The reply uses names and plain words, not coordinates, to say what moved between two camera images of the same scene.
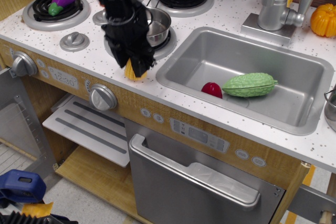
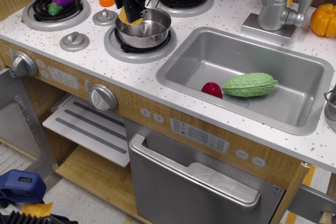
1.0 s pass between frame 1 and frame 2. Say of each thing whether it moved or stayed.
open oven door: stayed
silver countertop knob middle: stayed
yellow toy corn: moved
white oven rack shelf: stayed
